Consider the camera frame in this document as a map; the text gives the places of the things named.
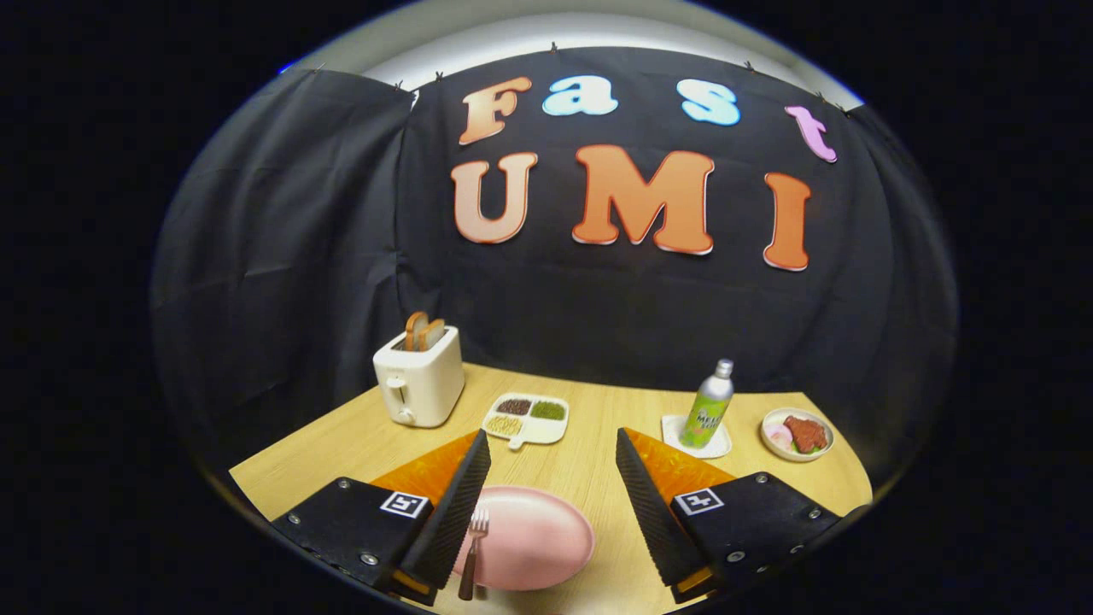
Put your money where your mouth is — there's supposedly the pink round plate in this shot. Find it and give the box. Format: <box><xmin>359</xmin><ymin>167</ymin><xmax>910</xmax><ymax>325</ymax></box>
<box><xmin>453</xmin><ymin>485</ymin><xmax>596</xmax><ymax>592</ymax></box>

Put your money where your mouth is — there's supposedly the white square coaster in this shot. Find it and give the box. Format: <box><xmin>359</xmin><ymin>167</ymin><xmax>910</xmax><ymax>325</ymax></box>
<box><xmin>661</xmin><ymin>414</ymin><xmax>733</xmax><ymax>460</ymax></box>

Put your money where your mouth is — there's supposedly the white toaster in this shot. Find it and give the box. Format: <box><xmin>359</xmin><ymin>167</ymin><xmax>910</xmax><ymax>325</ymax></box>
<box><xmin>373</xmin><ymin>325</ymin><xmax>466</xmax><ymax>429</ymax></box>

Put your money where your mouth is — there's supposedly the red meat piece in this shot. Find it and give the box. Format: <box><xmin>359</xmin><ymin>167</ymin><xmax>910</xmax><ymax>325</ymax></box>
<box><xmin>783</xmin><ymin>415</ymin><xmax>828</xmax><ymax>454</ymax></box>

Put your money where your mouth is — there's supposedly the black backdrop cloth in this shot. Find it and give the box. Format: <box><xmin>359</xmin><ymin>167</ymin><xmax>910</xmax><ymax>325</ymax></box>
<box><xmin>149</xmin><ymin>47</ymin><xmax>961</xmax><ymax>513</ymax></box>

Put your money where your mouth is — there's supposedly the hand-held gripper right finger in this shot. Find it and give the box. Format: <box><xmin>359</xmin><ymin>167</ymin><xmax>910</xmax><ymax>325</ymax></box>
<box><xmin>615</xmin><ymin>427</ymin><xmax>855</xmax><ymax>605</ymax></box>

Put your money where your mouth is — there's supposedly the white round food plate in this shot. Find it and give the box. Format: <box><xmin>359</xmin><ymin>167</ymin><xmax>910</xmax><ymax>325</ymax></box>
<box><xmin>760</xmin><ymin>407</ymin><xmax>834</xmax><ymax>463</ymax></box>

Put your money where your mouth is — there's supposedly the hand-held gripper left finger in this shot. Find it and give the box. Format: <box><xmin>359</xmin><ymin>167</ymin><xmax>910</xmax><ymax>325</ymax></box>
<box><xmin>272</xmin><ymin>429</ymin><xmax>493</xmax><ymax>607</ymax></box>

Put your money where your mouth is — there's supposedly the metal fork wooden handle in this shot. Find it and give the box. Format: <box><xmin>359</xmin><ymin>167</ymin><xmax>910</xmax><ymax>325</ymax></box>
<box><xmin>458</xmin><ymin>508</ymin><xmax>491</xmax><ymax>601</ymax></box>

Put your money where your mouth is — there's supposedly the green drink bottle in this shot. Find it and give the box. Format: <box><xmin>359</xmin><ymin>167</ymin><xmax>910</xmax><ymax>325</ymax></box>
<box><xmin>680</xmin><ymin>359</ymin><xmax>735</xmax><ymax>450</ymax></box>

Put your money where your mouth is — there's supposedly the white divided dish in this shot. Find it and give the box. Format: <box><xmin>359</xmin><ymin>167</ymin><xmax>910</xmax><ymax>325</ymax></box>
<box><xmin>482</xmin><ymin>392</ymin><xmax>570</xmax><ymax>451</ymax></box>

